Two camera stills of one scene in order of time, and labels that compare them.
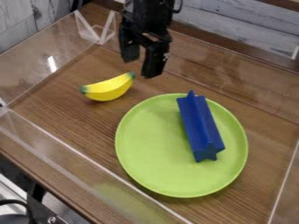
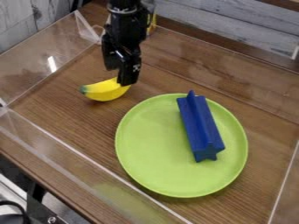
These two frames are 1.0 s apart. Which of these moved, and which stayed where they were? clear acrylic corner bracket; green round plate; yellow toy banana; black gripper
Moved: black gripper
Stayed: clear acrylic corner bracket; green round plate; yellow toy banana
